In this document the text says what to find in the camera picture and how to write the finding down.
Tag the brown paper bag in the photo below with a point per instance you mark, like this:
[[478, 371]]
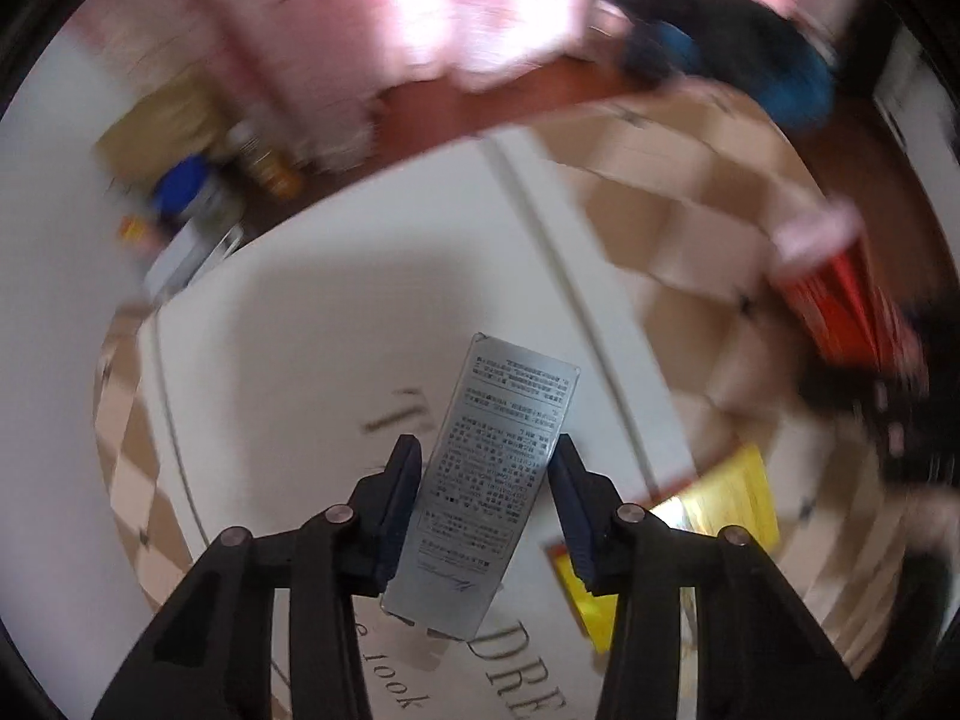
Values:
[[154, 127]]

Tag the small clear bottle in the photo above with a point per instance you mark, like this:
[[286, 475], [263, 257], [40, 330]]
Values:
[[266, 161]]

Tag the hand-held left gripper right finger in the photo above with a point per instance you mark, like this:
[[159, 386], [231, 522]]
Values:
[[574, 525]]

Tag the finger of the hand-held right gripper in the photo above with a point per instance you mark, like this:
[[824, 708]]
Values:
[[844, 394], [921, 330]]

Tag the red soda can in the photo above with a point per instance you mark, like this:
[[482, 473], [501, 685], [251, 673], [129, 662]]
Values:
[[840, 300]]

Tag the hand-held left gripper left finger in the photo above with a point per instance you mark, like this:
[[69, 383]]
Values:
[[401, 495]]

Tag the pile of dark clothes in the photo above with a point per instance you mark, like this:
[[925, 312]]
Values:
[[697, 15]]

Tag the blue jacket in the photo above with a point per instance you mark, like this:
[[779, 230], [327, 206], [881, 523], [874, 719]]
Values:
[[799, 86]]

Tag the silver cardboard box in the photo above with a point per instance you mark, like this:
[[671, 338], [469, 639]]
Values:
[[487, 480]]

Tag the yellow packet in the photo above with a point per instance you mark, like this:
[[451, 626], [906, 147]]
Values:
[[720, 495]]

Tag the white box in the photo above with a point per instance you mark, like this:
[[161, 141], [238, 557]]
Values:
[[187, 259]]

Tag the small orange bottle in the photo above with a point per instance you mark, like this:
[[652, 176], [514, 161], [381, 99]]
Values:
[[139, 229]]

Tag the pink floral curtain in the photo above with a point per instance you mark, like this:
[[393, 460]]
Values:
[[450, 7]]

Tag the checkered tablecloth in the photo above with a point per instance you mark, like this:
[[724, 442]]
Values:
[[675, 187]]

